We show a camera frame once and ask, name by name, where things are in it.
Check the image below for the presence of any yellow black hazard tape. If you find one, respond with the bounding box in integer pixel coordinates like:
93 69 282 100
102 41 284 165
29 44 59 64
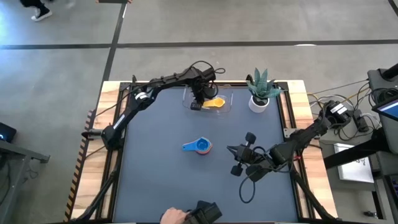
64 109 97 222

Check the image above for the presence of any grey equipment cart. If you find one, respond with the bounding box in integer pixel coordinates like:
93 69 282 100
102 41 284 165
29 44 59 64
366 63 398 224

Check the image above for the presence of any blue grey table mat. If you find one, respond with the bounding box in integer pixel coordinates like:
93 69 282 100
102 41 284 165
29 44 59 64
113 85 299 223

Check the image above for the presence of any yellow floor cable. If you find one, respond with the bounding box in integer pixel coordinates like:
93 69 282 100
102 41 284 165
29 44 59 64
307 86 371 105

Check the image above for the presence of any grey metal stand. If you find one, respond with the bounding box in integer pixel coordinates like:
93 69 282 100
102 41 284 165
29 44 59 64
0 139 50 224

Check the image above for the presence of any blue measuring cup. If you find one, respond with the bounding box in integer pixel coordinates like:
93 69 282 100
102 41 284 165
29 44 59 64
182 138 212 154

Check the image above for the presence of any black stand leg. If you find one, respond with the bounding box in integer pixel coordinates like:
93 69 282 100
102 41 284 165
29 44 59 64
323 129 392 170

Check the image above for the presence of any black table frame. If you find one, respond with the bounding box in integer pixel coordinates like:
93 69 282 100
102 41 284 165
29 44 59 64
63 73 340 224

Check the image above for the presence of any person's hand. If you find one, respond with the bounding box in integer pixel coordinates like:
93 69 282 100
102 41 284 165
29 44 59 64
159 207 188 224

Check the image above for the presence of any person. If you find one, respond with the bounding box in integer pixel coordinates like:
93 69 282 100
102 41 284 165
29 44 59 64
19 0 53 22

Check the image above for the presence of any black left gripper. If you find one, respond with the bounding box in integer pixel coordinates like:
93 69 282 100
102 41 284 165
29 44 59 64
188 70 219 111

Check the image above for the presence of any black power strip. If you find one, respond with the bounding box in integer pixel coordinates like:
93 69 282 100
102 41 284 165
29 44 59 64
351 108 371 133

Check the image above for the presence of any clear plastic basket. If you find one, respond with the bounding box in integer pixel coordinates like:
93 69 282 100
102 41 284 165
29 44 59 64
182 80 234 118

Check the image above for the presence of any orange measuring cup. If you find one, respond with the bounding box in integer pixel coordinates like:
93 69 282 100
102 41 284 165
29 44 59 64
196 141 215 155

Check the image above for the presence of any grey floor cable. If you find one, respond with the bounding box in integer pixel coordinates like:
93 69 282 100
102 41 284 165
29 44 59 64
306 79 371 96

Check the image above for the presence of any yellow measuring cup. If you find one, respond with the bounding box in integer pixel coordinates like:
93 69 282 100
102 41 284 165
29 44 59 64
202 96 226 109

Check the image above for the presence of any snake plant in white pot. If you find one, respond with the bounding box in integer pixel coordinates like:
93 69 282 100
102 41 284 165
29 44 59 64
246 67 285 114

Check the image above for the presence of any white paper sheet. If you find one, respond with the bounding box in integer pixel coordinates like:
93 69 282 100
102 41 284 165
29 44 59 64
334 142 375 184

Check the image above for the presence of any laptop with blue screen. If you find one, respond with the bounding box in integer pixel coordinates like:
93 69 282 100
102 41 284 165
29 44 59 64
371 95 398 123

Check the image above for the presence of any black device with blue light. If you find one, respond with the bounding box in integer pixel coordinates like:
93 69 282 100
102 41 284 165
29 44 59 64
0 121 18 144

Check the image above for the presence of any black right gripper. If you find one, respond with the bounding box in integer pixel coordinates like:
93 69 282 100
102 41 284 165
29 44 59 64
226 131 274 177

